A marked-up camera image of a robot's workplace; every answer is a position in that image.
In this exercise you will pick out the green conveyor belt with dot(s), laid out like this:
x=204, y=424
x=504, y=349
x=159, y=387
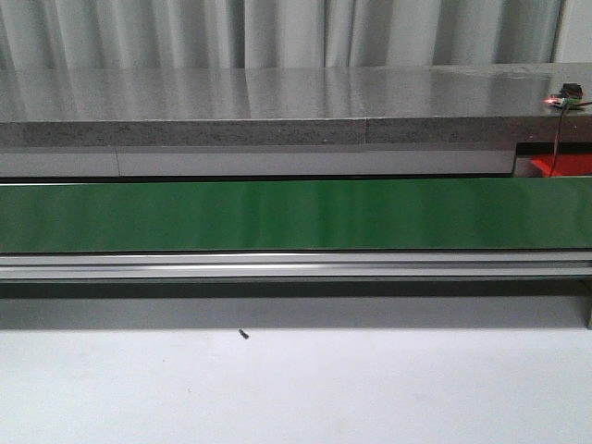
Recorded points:
x=295, y=215

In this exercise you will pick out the grey stone counter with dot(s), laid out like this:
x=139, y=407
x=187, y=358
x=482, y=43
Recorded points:
x=282, y=106

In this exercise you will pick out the red plastic tray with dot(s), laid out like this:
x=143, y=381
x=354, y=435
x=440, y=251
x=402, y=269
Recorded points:
x=564, y=165

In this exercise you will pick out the small green circuit board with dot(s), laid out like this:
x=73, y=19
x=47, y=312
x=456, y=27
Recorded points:
x=566, y=102

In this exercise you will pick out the small black sensor box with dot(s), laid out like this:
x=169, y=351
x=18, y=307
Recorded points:
x=572, y=91

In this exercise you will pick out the grey pleated curtain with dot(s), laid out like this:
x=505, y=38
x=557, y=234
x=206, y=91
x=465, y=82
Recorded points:
x=275, y=34

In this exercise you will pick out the aluminium conveyor frame rail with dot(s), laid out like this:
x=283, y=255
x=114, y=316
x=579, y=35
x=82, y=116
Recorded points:
x=456, y=265

